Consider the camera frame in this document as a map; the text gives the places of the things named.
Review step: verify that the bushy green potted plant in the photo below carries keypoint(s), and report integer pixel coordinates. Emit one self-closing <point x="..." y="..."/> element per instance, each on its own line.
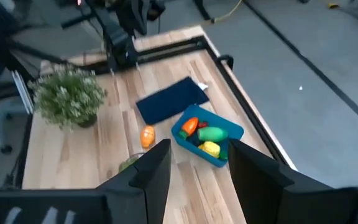
<point x="67" y="96"/>

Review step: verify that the green toy corn cob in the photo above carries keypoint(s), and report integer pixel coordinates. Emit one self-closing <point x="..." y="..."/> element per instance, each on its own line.
<point x="213" y="134"/>

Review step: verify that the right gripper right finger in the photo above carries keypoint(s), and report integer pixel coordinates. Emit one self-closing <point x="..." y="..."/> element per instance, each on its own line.
<point x="256" y="186"/>

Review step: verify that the orange toy croissant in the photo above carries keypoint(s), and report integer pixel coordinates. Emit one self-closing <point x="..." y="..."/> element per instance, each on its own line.
<point x="148" y="137"/>

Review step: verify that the blue plastic tupperware bin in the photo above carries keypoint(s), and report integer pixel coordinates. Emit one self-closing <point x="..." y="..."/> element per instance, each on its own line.
<point x="232" y="129"/>

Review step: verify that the yellow toy pineapple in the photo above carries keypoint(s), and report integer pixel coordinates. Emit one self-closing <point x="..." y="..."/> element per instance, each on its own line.
<point x="210" y="148"/>

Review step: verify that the orange toy carrot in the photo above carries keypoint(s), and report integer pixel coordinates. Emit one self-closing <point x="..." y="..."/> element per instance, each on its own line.
<point x="190" y="126"/>

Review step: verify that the navy blue cloth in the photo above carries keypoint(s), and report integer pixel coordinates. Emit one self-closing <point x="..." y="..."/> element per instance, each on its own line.
<point x="169" y="101"/>

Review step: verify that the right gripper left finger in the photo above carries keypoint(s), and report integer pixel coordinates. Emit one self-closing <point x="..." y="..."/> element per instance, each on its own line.
<point x="141" y="193"/>

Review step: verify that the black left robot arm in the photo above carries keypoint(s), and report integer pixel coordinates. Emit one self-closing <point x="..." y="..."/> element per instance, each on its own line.
<point x="121" y="49"/>

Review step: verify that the grey chair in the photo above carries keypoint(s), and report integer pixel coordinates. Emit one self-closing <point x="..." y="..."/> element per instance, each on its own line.
<point x="2" y="109"/>

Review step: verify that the black frame bracket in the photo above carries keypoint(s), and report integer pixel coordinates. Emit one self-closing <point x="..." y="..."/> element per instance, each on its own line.
<point x="227" y="57"/>

